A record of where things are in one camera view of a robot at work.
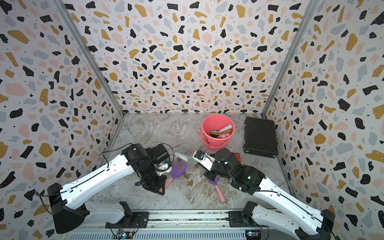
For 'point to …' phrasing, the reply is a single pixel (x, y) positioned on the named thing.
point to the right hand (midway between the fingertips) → (199, 162)
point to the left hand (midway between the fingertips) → (164, 193)
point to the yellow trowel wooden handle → (223, 132)
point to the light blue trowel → (227, 127)
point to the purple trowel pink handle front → (215, 182)
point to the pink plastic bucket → (216, 122)
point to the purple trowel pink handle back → (178, 169)
